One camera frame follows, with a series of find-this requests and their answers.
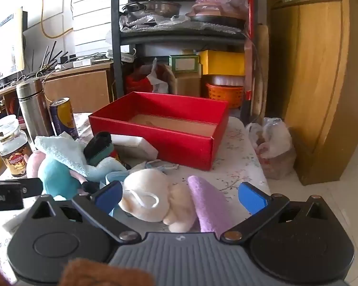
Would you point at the glass coffee jar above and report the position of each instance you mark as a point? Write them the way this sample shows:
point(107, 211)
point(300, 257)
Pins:
point(13, 155)

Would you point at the floral tablecloth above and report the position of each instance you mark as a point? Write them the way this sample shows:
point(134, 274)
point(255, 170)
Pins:
point(241, 155)

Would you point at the white foam block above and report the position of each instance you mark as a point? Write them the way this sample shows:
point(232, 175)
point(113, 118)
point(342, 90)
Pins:
point(134, 141)

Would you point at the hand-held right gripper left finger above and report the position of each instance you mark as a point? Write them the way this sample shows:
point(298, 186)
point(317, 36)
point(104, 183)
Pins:
point(109, 196)

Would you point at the brown fuzzy cloth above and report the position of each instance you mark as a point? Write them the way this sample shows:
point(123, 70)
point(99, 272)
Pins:
point(101, 272)

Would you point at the pan with pink lid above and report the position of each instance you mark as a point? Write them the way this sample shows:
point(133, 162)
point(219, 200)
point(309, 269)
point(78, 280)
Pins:
point(208, 12)

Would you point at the pink and blue pig plush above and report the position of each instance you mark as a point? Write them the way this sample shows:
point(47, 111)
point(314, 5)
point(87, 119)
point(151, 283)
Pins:
point(56, 178)

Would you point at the red bag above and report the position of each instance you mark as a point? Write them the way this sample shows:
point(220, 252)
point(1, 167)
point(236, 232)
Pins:
point(137, 80)

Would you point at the black router with antennas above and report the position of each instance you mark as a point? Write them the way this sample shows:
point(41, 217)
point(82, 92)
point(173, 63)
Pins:
point(64, 57)

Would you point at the striped knitted sock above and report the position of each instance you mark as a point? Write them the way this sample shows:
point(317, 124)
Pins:
point(97, 146)

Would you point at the white plastic container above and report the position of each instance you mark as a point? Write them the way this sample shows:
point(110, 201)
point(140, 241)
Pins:
point(226, 80)

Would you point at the light blue face mask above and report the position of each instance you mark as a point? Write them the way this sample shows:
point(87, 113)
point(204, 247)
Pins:
point(156, 166)

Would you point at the red cardboard box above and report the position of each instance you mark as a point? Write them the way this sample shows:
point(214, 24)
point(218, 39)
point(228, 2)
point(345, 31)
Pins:
point(182, 149)

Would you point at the flat screen monitor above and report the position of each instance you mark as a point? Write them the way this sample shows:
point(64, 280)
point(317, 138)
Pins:
point(6, 44)

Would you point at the orange plastic basket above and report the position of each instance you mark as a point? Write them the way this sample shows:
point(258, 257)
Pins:
point(223, 95)

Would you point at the white power strip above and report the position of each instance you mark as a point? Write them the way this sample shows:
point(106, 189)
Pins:
point(80, 63)

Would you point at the green box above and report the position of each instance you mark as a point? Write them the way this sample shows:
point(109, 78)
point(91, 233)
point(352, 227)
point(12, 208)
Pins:
point(183, 64)

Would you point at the tall wooden cabinet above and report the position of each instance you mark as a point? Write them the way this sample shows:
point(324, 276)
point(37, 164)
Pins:
point(316, 80)

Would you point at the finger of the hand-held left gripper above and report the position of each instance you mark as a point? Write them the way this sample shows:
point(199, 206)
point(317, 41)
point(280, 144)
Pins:
point(32, 186)

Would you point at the yellow box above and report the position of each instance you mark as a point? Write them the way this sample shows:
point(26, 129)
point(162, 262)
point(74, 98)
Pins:
point(223, 62)

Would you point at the clear plastic bag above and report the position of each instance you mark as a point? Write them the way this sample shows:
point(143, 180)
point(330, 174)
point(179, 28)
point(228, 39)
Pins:
point(274, 146)

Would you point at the wooden board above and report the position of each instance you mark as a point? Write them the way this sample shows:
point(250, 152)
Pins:
point(262, 65)

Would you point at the white plastic bag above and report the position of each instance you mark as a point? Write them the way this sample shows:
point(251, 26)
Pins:
point(155, 82)

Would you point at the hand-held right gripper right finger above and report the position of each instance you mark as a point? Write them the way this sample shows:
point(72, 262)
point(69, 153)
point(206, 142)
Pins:
point(252, 197)

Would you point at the black metal shelf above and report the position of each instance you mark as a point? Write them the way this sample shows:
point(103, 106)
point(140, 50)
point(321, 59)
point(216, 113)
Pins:
point(116, 50)

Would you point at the bubble wrap sheet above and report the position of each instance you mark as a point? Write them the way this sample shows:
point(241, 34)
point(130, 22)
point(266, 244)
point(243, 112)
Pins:
point(167, 25)

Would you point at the steel pot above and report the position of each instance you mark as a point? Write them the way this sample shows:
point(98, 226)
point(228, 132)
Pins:
point(152, 7)

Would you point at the red flat box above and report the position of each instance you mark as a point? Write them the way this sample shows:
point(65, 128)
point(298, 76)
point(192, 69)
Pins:
point(251, 6)

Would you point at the stainless steel thermos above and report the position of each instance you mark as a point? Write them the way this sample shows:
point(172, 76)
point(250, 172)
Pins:
point(32, 110)

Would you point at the blue and yellow drink can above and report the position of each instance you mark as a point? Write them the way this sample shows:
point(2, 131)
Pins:
point(62, 119)

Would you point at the low wooden cabinet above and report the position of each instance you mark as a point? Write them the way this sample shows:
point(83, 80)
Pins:
point(77, 86)

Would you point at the brown cardboard box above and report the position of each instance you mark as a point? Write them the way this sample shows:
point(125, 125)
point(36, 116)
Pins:
point(188, 85)

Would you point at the light blue towel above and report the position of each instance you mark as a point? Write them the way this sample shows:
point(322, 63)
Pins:
point(62, 152)

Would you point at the cream plush toy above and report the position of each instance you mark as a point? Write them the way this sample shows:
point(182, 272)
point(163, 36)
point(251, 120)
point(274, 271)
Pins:
point(146, 184)

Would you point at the purple towel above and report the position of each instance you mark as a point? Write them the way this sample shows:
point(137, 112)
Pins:
point(208, 208)

